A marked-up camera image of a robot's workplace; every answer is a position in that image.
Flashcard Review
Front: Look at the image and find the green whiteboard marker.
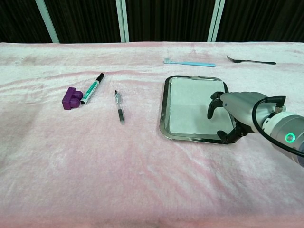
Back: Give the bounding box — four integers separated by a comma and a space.
79, 73, 105, 105

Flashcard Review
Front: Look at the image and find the purple plastic block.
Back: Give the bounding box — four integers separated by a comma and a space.
61, 87, 84, 111

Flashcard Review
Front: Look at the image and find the clear black ballpoint pen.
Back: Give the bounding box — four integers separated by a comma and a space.
114, 90, 126, 125

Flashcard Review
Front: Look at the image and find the white paper sheet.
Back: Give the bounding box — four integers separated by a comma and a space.
168, 77, 235, 135

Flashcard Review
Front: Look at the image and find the stainless steel tray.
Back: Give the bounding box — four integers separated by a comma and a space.
159, 75, 240, 145

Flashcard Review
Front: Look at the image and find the white partition post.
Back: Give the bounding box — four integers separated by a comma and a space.
207, 0, 226, 43
115, 0, 130, 43
35, 0, 59, 44

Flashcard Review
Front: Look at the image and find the black metal fork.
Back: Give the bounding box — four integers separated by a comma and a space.
226, 55, 277, 65

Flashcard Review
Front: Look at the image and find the pink velvet tablecloth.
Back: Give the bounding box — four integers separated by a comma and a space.
0, 41, 304, 228

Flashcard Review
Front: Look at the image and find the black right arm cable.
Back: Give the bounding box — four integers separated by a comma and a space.
252, 95, 304, 158

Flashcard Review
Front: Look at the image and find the light blue toothbrush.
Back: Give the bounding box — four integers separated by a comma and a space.
163, 58, 217, 67

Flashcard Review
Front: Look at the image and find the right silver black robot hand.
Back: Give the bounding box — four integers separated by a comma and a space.
207, 91, 276, 145

